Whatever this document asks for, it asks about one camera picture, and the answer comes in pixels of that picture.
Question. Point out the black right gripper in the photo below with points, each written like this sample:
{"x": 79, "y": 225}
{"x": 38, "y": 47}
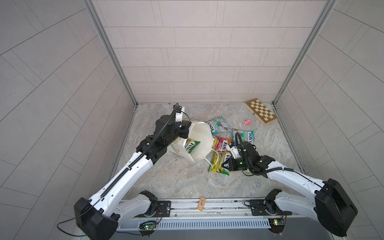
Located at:
{"x": 230, "y": 166}

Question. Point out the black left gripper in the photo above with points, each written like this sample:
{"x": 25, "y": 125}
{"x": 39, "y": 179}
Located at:
{"x": 182, "y": 127}

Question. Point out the green Fox's spring candy bag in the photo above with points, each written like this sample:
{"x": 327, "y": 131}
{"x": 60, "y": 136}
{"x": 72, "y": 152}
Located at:
{"x": 191, "y": 145}

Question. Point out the yellow green candy bag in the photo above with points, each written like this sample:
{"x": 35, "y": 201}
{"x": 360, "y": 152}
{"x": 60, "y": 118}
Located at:
{"x": 216, "y": 163}

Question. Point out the illustrated white paper bag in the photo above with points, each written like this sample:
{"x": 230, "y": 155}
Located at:
{"x": 198, "y": 131}

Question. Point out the teal Fox's mint candy bag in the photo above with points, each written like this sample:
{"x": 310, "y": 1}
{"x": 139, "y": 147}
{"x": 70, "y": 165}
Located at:
{"x": 218, "y": 125}

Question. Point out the orange Fox's fruits candy bag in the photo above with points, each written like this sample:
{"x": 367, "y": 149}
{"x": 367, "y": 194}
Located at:
{"x": 221, "y": 145}

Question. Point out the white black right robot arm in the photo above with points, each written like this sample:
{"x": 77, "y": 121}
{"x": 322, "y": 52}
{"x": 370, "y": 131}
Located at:
{"x": 324, "y": 201}

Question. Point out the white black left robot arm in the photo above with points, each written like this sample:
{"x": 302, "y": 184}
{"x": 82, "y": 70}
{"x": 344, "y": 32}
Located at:
{"x": 100, "y": 216}

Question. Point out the pink pig toy on table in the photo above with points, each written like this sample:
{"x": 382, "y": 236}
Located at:
{"x": 247, "y": 122}

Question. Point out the wooden folding chessboard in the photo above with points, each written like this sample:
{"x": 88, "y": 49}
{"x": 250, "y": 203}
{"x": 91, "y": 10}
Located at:
{"x": 261, "y": 112}

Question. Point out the small wooden mousetrap block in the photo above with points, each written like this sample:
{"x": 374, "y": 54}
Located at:
{"x": 201, "y": 204}

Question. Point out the metal corner strip left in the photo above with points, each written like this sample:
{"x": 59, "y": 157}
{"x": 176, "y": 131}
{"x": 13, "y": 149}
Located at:
{"x": 107, "y": 44}

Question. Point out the metal corner strip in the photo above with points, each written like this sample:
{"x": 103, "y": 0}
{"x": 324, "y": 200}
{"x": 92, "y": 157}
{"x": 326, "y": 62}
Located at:
{"x": 324, "y": 14}
{"x": 107, "y": 44}

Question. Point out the metal corner strip right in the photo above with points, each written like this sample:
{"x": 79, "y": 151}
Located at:
{"x": 324, "y": 14}

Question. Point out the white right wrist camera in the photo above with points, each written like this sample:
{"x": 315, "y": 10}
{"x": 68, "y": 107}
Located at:
{"x": 235, "y": 152}

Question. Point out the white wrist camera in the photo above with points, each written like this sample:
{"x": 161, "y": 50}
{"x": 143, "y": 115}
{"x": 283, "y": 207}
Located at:
{"x": 179, "y": 114}
{"x": 235, "y": 152}

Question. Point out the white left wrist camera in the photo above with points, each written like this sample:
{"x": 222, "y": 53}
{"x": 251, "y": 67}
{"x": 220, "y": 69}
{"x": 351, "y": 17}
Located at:
{"x": 179, "y": 114}

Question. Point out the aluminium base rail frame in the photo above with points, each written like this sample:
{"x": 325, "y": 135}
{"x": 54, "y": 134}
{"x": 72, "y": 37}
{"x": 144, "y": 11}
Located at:
{"x": 218, "y": 214}

